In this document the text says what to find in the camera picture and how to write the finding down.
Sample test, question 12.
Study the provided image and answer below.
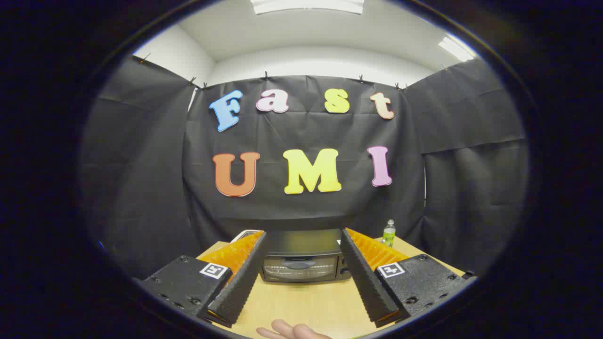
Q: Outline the white slot toaster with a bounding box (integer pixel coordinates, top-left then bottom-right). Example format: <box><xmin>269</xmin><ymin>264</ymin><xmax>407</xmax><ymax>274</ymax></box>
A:
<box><xmin>230</xmin><ymin>229</ymin><xmax>262</xmax><ymax>243</ymax></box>

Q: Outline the black toaster oven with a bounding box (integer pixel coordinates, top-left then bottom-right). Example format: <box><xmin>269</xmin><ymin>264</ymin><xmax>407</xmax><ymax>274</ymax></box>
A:
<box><xmin>258</xmin><ymin>229</ymin><xmax>352</xmax><ymax>283</ymax></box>

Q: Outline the black backdrop cloth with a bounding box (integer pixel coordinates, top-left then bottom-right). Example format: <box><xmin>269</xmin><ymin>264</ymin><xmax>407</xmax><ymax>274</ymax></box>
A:
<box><xmin>80</xmin><ymin>54</ymin><xmax>530</xmax><ymax>279</ymax></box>

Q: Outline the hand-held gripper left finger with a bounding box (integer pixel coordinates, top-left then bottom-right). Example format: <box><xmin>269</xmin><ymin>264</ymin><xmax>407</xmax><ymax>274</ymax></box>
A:
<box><xmin>139</xmin><ymin>230</ymin><xmax>268</xmax><ymax>329</ymax></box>

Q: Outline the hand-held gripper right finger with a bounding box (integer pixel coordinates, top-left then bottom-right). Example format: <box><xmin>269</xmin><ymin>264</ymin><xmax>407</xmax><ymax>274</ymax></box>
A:
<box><xmin>339</xmin><ymin>228</ymin><xmax>477</xmax><ymax>329</ymax></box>

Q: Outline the ceiling light panel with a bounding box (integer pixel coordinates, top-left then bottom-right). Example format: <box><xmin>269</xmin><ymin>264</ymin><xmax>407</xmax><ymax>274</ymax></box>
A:
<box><xmin>438</xmin><ymin>36</ymin><xmax>476</xmax><ymax>62</ymax></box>
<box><xmin>250</xmin><ymin>0</ymin><xmax>366</xmax><ymax>15</ymax></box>

